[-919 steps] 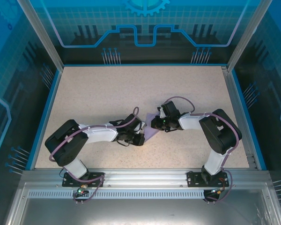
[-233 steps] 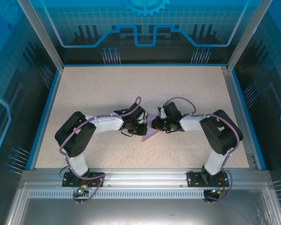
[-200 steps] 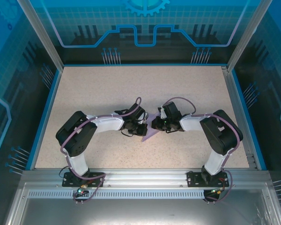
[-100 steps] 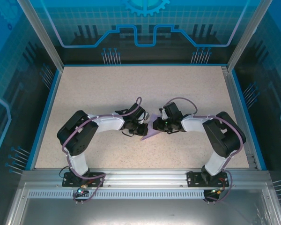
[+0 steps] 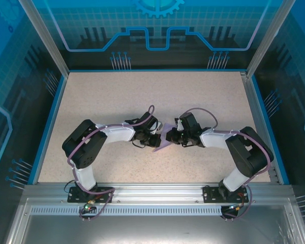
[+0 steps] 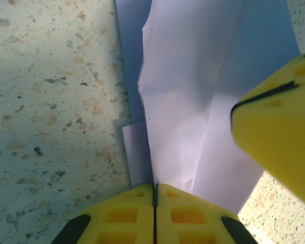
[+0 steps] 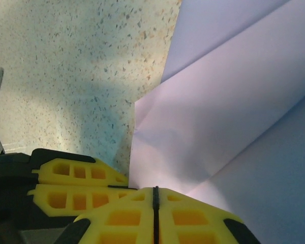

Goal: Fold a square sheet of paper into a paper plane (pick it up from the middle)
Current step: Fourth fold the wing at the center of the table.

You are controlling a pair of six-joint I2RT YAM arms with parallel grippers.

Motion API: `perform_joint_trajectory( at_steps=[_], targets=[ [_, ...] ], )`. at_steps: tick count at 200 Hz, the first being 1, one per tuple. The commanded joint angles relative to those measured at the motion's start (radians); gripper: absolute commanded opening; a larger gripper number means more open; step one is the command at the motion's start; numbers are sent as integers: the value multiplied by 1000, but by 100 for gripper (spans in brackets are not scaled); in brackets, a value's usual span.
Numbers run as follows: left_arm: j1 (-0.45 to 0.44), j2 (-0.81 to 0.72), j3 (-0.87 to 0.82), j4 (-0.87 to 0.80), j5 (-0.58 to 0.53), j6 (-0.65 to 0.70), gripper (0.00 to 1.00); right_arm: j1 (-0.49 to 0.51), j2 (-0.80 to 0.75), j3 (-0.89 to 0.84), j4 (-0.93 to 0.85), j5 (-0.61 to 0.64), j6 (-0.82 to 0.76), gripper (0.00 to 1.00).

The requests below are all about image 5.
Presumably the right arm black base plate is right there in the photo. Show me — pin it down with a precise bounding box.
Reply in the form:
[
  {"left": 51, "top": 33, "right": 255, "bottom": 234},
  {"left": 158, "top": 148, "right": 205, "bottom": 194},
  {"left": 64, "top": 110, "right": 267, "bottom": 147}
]
[{"left": 202, "top": 185, "right": 247, "bottom": 204}]

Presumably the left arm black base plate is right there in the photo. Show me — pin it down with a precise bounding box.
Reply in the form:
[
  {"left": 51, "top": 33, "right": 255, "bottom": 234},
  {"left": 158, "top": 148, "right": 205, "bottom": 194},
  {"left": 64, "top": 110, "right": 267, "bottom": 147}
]
[{"left": 67, "top": 187, "right": 114, "bottom": 204}]

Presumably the aluminium side rail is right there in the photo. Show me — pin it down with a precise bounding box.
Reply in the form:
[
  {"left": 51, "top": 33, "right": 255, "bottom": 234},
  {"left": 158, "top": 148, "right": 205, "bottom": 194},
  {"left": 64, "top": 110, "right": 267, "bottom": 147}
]
[{"left": 239, "top": 71, "right": 282, "bottom": 184}]

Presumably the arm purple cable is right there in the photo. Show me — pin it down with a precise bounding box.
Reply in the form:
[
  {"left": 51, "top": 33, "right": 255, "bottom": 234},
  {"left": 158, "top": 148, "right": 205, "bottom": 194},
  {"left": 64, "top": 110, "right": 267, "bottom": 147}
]
[
  {"left": 67, "top": 105, "right": 156, "bottom": 194},
  {"left": 184, "top": 108, "right": 274, "bottom": 189}
]

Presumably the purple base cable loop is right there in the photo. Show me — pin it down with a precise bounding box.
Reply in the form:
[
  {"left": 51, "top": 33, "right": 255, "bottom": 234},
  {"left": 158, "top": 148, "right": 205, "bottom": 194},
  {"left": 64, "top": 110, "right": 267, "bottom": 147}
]
[
  {"left": 222, "top": 185, "right": 253, "bottom": 221},
  {"left": 78, "top": 188, "right": 115, "bottom": 221}
]

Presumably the aluminium frame post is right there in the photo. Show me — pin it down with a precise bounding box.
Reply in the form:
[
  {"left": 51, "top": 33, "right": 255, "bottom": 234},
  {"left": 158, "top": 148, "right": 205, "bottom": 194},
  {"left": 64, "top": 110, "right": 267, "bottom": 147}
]
[
  {"left": 17, "top": 0, "right": 70, "bottom": 77},
  {"left": 246, "top": 0, "right": 296, "bottom": 78}
]

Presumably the aluminium mounting rail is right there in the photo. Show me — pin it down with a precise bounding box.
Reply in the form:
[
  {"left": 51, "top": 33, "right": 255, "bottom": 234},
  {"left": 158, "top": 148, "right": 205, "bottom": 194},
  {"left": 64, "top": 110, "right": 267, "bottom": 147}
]
[{"left": 24, "top": 182, "right": 294, "bottom": 204}]

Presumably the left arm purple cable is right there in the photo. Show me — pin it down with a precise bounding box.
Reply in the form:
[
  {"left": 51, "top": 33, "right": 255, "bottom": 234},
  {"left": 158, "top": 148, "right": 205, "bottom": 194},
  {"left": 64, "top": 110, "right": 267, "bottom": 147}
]
[{"left": 67, "top": 105, "right": 156, "bottom": 194}]

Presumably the blue table edge strip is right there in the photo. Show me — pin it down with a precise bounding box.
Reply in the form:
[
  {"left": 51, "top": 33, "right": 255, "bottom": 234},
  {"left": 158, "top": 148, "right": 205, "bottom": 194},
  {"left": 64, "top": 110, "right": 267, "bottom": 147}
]
[
  {"left": 27, "top": 75, "right": 69, "bottom": 186},
  {"left": 249, "top": 75, "right": 290, "bottom": 186}
]

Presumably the purple paper sheet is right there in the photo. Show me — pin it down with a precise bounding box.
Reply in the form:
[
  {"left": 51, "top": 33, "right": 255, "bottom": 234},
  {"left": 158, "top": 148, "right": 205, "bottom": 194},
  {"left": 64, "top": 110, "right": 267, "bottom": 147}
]
[{"left": 152, "top": 122, "right": 175, "bottom": 153}]

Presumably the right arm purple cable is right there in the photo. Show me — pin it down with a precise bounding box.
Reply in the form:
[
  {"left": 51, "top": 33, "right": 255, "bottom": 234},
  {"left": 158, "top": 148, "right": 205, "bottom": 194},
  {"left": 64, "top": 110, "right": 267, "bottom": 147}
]
[{"left": 184, "top": 108, "right": 274, "bottom": 189}]

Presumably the slotted aluminium cable duct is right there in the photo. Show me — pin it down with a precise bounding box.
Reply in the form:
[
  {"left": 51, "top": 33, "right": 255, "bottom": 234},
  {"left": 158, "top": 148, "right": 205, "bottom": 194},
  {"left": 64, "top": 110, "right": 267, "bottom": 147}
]
[{"left": 29, "top": 206, "right": 224, "bottom": 216}]

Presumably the metal sheet tray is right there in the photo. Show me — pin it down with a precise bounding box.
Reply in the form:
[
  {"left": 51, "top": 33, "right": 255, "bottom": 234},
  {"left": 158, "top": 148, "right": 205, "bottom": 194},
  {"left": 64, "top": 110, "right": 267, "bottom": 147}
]
[{"left": 5, "top": 198, "right": 305, "bottom": 244}]

